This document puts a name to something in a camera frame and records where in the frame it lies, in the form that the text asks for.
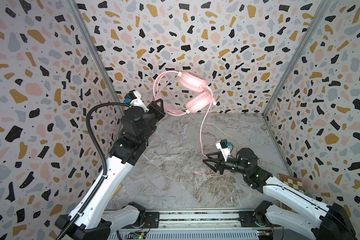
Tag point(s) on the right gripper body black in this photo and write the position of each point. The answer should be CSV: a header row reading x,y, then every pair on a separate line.
x,y
220,163

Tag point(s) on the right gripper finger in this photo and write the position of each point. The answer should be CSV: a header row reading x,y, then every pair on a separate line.
x,y
214,165
217,156

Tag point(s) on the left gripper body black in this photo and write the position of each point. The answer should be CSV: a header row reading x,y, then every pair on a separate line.
x,y
154,115

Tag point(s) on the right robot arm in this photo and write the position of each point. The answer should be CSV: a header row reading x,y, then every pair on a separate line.
x,y
311,218

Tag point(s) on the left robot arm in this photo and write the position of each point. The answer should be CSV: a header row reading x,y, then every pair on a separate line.
x,y
88,221

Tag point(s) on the wooden chessboard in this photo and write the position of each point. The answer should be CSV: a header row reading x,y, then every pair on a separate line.
x,y
294,183

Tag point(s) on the right circuit board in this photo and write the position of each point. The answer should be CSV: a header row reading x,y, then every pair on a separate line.
x,y
265,235

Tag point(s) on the circuit board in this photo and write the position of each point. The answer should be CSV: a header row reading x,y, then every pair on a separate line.
x,y
265,235
137,236

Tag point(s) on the left circuit board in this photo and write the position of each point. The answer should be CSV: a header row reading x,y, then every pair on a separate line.
x,y
137,236

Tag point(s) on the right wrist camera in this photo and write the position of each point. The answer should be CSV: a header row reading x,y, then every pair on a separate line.
x,y
224,147

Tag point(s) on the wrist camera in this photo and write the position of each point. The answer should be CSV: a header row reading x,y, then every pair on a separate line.
x,y
134,98
224,147

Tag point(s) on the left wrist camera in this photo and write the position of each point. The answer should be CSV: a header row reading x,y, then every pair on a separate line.
x,y
134,98

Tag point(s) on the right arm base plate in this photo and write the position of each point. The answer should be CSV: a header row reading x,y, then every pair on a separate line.
x,y
253,219

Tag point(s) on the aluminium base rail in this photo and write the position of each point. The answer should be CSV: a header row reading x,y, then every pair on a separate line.
x,y
203,219

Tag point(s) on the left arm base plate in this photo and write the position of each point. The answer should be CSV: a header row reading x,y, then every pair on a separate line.
x,y
148,220

